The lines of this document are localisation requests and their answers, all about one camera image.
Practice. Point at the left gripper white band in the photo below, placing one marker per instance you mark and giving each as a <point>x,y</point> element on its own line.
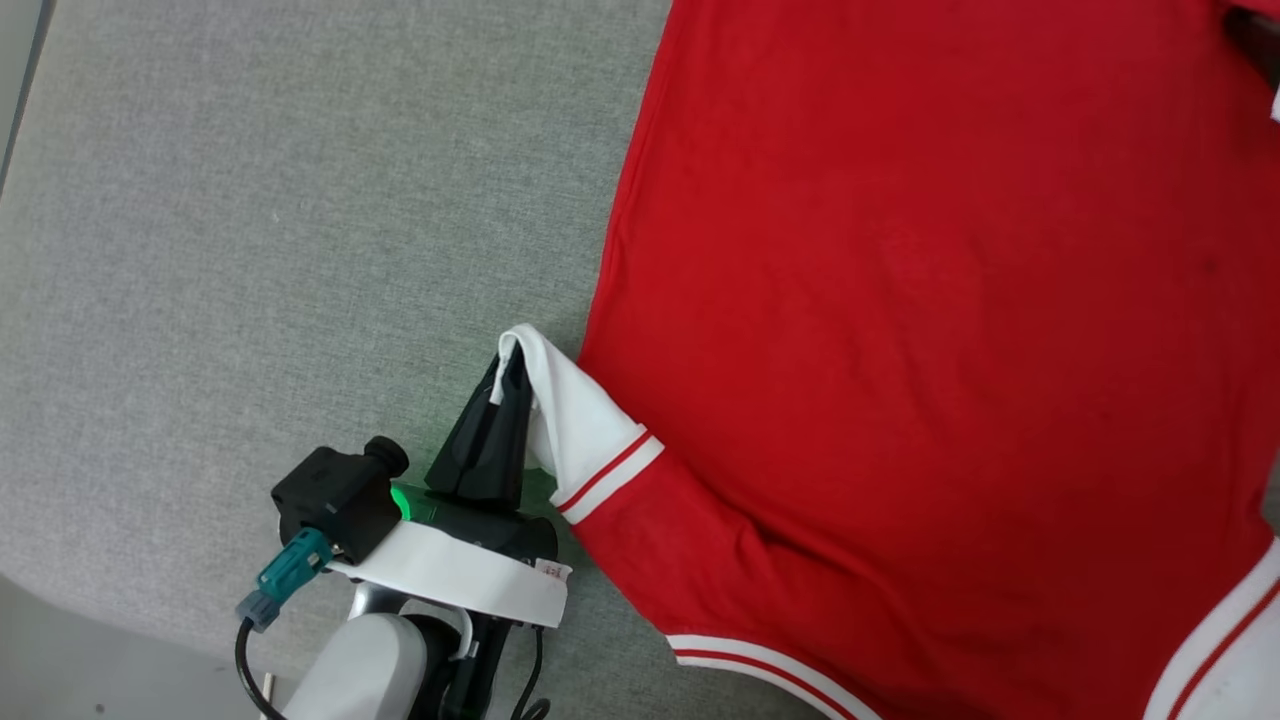
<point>460,575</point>

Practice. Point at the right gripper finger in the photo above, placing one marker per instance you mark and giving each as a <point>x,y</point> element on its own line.
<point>1258,40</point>

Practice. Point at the red and white shirt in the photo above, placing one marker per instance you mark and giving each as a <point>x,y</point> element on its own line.
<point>900,350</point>

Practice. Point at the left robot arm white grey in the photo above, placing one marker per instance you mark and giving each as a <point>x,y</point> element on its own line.
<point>360,665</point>

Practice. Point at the grey fabric sofa cushion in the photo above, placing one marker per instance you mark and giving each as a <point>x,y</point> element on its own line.
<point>250,250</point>

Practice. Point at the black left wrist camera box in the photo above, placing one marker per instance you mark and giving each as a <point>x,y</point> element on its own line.
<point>335,495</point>

